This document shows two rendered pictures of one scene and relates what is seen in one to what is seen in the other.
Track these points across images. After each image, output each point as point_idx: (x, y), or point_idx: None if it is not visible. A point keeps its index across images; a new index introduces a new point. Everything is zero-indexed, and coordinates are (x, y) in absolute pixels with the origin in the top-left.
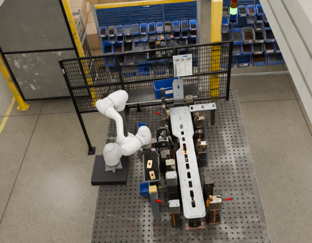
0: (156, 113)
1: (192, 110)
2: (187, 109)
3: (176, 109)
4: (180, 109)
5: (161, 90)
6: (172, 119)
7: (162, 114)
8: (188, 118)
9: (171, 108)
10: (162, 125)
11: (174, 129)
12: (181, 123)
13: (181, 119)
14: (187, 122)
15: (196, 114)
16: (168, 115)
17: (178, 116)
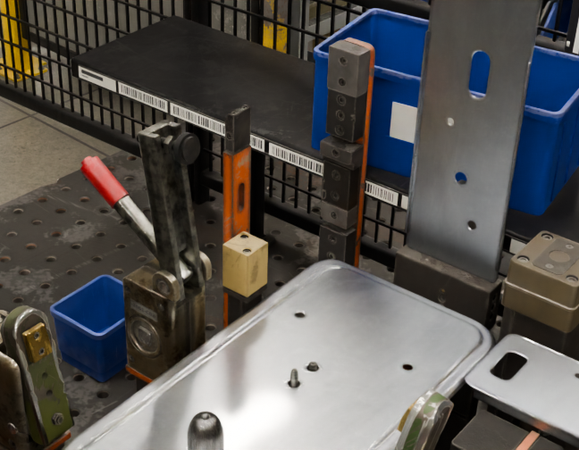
0: (94, 175)
1: (492, 389)
2: (450, 350)
3: (367, 299)
4: (398, 318)
5: (335, 54)
6: (234, 341)
7: (136, 225)
8: (375, 427)
9: (341, 265)
10: (127, 347)
11: (125, 424)
12: (254, 425)
13: (298, 395)
14: (314, 445)
15: (414, 413)
16: (233, 295)
17: (307, 357)
